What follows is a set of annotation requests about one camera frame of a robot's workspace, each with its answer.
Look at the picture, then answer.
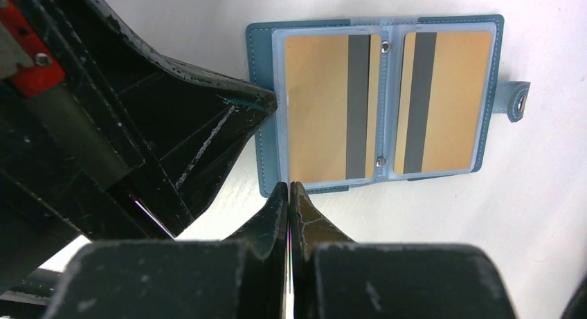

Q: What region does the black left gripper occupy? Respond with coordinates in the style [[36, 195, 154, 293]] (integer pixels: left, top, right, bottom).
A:
[[1, 0, 177, 291]]

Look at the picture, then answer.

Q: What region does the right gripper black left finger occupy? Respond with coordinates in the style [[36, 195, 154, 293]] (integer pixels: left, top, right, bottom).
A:
[[228, 182, 289, 318]]

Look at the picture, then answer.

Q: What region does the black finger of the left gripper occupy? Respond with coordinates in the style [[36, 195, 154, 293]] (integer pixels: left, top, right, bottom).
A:
[[55, 0, 277, 236]]

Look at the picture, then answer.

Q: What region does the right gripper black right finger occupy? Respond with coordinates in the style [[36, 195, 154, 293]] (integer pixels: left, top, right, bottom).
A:
[[289, 182, 352, 318]]

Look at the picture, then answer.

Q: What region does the blue leather card holder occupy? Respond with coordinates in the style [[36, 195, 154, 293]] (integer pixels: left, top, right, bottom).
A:
[[246, 15, 530, 196]]

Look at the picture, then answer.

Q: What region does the gold card left sleeve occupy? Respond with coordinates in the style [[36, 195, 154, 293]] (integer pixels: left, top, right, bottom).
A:
[[284, 34, 381, 183]]

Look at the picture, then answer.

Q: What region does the gold card sleeve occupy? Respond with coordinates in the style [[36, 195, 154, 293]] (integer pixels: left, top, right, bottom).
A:
[[284, 34, 381, 183], [393, 31, 493, 174]]

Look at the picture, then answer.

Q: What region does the gold card right sleeve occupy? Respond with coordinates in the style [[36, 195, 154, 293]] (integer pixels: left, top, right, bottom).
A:
[[393, 31, 493, 174]]

